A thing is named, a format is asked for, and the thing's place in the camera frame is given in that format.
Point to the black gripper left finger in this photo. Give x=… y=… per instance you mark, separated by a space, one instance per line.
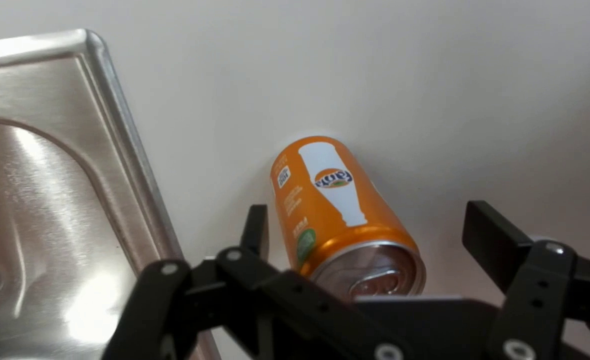
x=269 y=314

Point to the orange soda can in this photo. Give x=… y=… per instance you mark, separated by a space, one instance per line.
x=336 y=229

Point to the stainless steel sink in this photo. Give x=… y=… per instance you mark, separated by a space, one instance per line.
x=81 y=212

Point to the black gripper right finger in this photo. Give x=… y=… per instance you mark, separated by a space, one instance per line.
x=544 y=283

